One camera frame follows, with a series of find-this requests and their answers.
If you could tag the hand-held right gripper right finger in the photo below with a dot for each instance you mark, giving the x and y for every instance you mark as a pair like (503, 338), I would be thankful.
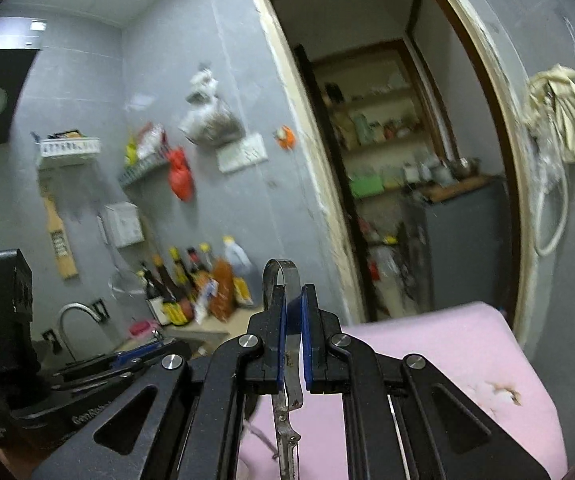
(308, 340)

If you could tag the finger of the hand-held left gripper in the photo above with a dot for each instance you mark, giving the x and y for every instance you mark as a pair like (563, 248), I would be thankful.
(92, 382)
(135, 352)

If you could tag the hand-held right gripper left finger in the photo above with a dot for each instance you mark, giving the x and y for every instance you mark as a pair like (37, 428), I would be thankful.
(280, 340)

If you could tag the metal peeler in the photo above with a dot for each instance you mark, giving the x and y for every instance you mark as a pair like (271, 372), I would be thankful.
(292, 360)

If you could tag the pink soap dish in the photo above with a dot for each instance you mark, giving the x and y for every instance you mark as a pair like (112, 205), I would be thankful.
(140, 329)

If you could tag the dark pump bottle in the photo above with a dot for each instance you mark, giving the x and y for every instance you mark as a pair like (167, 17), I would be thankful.
(153, 300)

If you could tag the tall soy sauce bottle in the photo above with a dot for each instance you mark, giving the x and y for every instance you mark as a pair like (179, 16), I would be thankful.
(170, 295)

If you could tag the steel faucet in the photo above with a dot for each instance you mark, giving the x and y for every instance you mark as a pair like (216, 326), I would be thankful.
(75, 310)

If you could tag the orange chilli powder packet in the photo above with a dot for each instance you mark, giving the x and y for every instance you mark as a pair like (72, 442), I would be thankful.
(222, 290)

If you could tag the large oil jug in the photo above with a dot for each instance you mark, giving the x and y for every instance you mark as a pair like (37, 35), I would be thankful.
(240, 270)

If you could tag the white blue packet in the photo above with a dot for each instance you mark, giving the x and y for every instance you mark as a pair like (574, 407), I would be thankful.
(206, 300)

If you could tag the wooden grater paddle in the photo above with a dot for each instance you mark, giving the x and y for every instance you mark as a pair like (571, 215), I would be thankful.
(62, 245)

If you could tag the dark sauce bottle yellow cap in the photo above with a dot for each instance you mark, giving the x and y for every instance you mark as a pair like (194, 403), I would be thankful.
(180, 265)

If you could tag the sauce bottle red label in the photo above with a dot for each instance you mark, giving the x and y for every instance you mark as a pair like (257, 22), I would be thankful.
(196, 265)

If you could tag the clear bottle yellow cap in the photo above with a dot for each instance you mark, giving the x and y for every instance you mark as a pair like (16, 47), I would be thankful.
(206, 255)

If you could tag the pink floral tablecloth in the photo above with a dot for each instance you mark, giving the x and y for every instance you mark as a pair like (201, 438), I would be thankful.
(447, 350)

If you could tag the green plastic box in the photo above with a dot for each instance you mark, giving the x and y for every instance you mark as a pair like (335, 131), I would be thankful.
(366, 186)

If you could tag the grey cabinet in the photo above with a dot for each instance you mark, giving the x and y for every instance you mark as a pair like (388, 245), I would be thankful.
(457, 245)

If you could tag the red plastic bag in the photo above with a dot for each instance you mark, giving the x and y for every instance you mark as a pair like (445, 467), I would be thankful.
(181, 175)

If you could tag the green yellow snack packet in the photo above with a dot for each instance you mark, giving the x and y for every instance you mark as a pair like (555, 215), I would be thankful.
(131, 152)

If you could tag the red white food packet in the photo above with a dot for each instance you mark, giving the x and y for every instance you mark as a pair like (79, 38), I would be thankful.
(151, 142)

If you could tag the wooden cutting board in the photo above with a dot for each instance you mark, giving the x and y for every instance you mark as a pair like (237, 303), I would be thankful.
(460, 189)

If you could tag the clear bag of dried goods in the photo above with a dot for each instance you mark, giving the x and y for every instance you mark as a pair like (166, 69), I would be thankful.
(212, 122)

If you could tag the wooden shelf unit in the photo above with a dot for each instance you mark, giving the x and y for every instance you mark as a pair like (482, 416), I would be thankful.
(367, 110)

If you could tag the white perforated wall box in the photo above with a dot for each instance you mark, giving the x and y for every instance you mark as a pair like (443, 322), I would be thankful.
(123, 225)

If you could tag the wooden door frame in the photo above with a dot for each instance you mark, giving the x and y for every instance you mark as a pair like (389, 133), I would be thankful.
(327, 185)

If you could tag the grey wall shelf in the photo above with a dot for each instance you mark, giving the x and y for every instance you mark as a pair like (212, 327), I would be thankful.
(142, 172)

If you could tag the white wall basket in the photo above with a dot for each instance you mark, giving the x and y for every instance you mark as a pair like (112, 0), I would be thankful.
(70, 149)

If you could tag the white wall socket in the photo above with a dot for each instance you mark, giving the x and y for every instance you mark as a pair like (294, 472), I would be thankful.
(255, 149)

